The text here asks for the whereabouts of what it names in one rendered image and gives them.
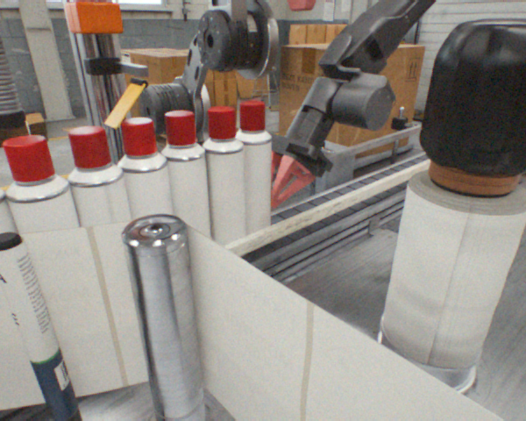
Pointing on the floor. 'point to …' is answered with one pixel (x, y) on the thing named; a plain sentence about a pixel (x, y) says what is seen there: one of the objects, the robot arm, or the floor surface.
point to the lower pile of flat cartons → (36, 124)
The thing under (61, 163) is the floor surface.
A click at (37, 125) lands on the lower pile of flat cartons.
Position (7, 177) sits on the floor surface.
